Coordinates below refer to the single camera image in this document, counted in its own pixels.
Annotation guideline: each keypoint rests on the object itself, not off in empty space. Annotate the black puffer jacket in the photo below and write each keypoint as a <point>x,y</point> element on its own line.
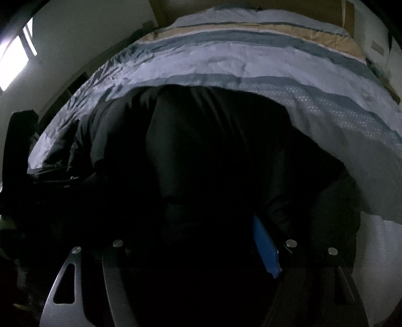
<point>204,141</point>

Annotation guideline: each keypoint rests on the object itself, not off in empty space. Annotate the window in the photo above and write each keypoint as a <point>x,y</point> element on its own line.
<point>15,59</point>

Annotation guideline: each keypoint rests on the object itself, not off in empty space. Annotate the bed with striped duvet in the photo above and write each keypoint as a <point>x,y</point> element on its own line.
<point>219,59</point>

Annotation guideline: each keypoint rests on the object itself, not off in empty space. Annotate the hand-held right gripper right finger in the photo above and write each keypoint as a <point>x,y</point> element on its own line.
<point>267,248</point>

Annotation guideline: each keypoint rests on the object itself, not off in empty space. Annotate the wooden headboard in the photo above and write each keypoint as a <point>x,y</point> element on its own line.
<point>160,12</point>

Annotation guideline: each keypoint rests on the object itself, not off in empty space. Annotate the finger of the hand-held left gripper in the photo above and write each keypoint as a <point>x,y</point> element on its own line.
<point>53,176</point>

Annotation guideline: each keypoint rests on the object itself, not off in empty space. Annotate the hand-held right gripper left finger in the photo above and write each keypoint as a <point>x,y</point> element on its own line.
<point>110,276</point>

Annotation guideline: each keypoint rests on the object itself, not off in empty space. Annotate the wall switch plate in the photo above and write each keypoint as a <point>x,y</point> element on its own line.
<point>378,47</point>

